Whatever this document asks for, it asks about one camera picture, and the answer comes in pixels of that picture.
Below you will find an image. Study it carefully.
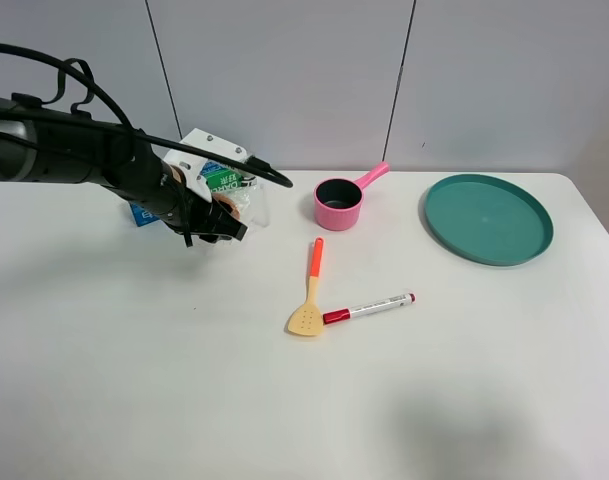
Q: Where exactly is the pink toy saucepan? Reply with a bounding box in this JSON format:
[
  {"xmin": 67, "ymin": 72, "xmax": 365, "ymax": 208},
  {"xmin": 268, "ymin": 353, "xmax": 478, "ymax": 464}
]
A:
[{"xmin": 313, "ymin": 162, "xmax": 390, "ymax": 231}]

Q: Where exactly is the red white marker pen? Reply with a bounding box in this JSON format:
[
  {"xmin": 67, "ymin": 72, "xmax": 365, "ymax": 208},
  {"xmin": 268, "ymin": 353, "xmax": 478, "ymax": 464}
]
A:
[{"xmin": 322, "ymin": 293, "xmax": 416, "ymax": 325}]

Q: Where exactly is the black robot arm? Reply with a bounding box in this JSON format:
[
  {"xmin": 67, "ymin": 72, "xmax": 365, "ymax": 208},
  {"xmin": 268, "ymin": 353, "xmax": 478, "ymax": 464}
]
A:
[{"xmin": 0, "ymin": 98, "xmax": 247, "ymax": 246}]

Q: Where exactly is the teal round plate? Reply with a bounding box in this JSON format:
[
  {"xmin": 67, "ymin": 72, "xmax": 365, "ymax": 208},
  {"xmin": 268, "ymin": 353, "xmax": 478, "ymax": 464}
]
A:
[{"xmin": 422, "ymin": 174, "xmax": 554, "ymax": 267}]

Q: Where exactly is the orange beige toy spatula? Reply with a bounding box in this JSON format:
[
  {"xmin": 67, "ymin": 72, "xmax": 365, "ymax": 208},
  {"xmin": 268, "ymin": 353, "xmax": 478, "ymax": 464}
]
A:
[{"xmin": 286, "ymin": 237, "xmax": 324, "ymax": 337}]

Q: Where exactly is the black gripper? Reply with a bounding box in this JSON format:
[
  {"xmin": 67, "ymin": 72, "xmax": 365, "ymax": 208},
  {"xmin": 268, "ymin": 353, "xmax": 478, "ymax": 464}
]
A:
[{"xmin": 103, "ymin": 137, "xmax": 247, "ymax": 245}]

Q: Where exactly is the toy pizza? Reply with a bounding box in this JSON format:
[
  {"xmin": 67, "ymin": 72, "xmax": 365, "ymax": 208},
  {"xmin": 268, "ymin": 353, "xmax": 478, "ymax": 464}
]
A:
[{"xmin": 211, "ymin": 180, "xmax": 271, "ymax": 237}]

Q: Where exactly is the blue green toothpaste box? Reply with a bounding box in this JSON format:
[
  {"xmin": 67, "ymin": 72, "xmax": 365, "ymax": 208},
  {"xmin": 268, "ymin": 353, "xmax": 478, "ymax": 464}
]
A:
[{"xmin": 128, "ymin": 162, "xmax": 258, "ymax": 229}]

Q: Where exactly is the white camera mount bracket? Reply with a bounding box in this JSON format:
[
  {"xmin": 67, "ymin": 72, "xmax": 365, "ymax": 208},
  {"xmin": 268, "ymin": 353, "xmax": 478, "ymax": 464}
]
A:
[{"xmin": 163, "ymin": 128, "xmax": 254, "ymax": 202}]

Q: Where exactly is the black cable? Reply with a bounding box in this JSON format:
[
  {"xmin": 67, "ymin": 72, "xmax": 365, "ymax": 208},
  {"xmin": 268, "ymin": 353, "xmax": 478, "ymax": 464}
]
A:
[{"xmin": 0, "ymin": 42, "xmax": 294, "ymax": 189}]

